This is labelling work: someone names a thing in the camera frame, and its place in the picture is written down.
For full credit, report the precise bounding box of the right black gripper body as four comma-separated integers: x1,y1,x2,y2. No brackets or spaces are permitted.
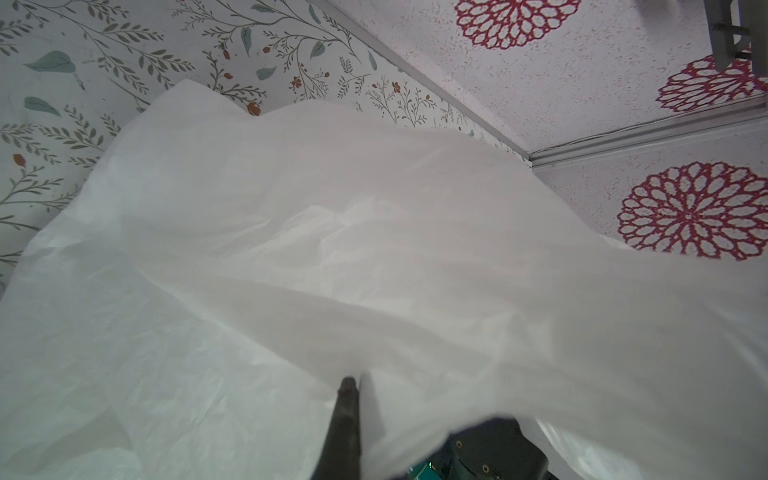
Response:
400,417,555,480

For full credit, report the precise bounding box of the white plastic bag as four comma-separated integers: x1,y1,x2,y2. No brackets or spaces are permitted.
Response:
1,81,767,479

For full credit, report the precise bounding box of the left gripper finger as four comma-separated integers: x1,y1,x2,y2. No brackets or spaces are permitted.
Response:
310,376,361,480

